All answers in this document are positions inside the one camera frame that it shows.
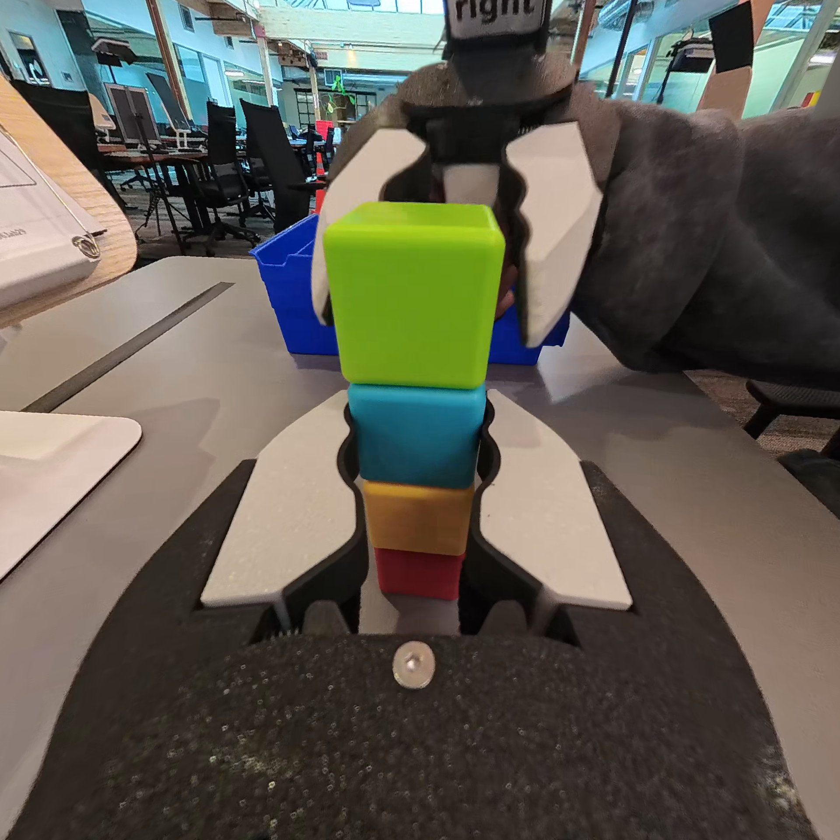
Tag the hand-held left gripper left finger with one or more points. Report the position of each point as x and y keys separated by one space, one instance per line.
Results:
x=282 y=524

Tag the orange traffic cone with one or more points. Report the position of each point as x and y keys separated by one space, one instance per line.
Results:
x=320 y=184

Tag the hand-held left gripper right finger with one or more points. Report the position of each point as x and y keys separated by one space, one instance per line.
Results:
x=551 y=524

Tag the person's right hand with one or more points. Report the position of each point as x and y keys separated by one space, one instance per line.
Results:
x=505 y=295

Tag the printed instruction sheet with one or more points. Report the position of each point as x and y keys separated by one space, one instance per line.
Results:
x=32 y=223

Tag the green cube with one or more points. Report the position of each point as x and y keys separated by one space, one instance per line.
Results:
x=412 y=295

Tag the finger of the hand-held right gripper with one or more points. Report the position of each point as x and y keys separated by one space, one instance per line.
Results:
x=557 y=216
x=367 y=170

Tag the black office chair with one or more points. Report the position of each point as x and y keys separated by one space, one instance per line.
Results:
x=793 y=400
x=223 y=170
x=275 y=163

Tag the yellow cube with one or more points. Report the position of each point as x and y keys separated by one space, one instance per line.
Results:
x=416 y=518

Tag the red cube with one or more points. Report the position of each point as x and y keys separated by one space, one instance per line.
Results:
x=419 y=574

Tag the light blue cube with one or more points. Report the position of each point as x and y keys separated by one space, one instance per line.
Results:
x=416 y=433

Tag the blue plastic bin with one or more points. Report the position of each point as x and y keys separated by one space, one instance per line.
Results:
x=288 y=295

